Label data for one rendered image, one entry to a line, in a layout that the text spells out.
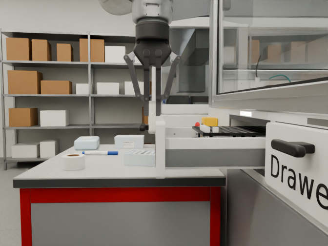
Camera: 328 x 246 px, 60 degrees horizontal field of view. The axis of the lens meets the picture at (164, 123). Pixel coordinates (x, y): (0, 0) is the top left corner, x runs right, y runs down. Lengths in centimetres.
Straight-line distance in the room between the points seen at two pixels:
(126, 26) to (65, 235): 436
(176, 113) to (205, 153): 93
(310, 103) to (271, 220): 25
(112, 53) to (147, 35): 382
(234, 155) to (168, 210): 33
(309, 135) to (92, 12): 480
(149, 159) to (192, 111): 63
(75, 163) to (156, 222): 30
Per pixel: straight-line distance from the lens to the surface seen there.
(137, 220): 85
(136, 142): 127
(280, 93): 52
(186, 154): 55
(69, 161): 90
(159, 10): 63
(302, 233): 49
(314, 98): 44
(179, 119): 148
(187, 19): 154
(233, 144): 57
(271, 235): 60
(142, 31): 63
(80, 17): 506
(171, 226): 86
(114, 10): 81
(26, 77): 460
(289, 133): 46
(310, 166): 41
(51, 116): 448
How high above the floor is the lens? 96
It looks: 4 degrees down
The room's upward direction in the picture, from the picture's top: straight up
